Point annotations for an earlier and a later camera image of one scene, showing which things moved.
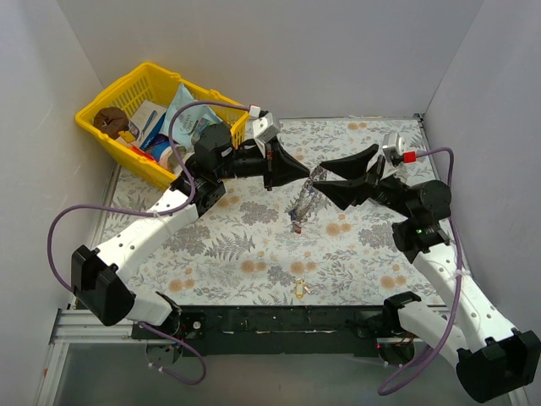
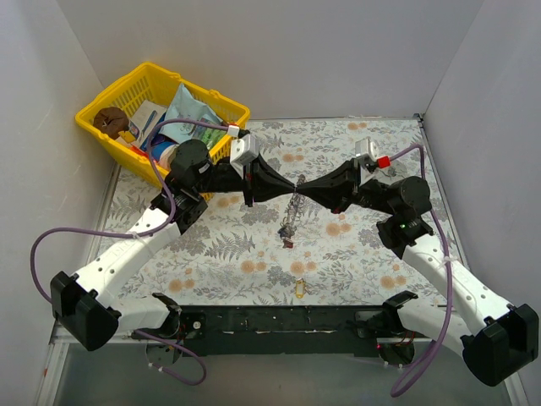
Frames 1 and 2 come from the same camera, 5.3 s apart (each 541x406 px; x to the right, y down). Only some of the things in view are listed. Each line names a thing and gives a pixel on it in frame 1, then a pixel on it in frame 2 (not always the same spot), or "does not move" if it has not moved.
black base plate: x=277 y=330 does not move
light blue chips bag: x=183 y=115 does not move
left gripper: x=269 y=165 → x=249 y=182
